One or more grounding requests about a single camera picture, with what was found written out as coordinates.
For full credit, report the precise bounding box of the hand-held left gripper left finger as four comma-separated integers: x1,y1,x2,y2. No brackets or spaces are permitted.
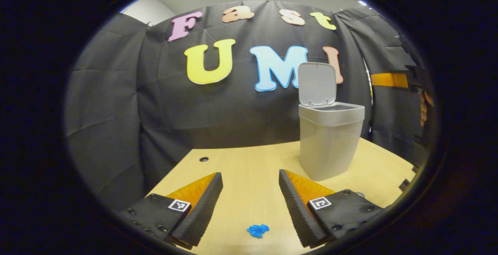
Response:
118,172,224,250

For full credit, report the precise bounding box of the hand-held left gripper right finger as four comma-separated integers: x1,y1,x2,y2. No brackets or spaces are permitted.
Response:
278,169,386,249

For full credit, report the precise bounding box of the blue paper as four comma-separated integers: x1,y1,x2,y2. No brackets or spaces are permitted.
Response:
247,224,270,239

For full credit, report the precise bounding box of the grey desktop garbage bin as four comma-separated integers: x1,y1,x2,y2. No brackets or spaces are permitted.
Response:
298,62,365,182

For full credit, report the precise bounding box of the wooden desktop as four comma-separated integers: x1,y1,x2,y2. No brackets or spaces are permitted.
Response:
147,138,417,255

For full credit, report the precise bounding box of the black backdrop cloth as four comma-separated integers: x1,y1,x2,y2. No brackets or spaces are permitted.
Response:
64,0,432,213

